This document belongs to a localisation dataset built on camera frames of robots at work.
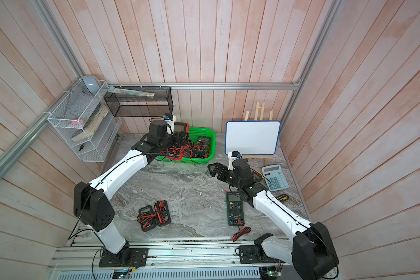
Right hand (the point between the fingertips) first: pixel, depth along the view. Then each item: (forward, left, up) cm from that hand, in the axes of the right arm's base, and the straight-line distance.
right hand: (213, 167), depth 82 cm
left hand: (+13, +16, +8) cm, 22 cm away
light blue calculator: (+6, -36, -16) cm, 40 cm away
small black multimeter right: (-17, +25, -15) cm, 34 cm away
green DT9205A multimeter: (+19, +7, -8) cm, 21 cm away
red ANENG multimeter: (+15, +16, +13) cm, 26 cm away
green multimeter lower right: (-14, -11, -15) cm, 24 cm away
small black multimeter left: (-20, +31, -13) cm, 40 cm away
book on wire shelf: (+13, +57, +16) cm, 61 cm away
